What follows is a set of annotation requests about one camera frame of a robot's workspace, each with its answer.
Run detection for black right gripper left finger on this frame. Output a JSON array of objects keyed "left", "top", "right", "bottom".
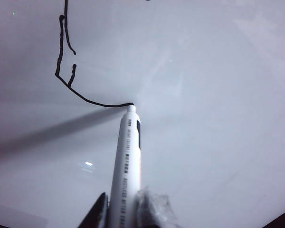
[{"left": 76, "top": 191, "right": 110, "bottom": 228}]

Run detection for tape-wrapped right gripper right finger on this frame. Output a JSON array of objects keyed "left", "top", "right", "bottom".
[{"left": 133, "top": 186, "right": 179, "bottom": 228}]

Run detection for white marker pen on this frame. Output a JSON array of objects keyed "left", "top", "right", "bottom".
[{"left": 108, "top": 103, "right": 143, "bottom": 228}]

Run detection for white whiteboard with black frame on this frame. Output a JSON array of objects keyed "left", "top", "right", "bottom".
[{"left": 0, "top": 0, "right": 285, "bottom": 228}]

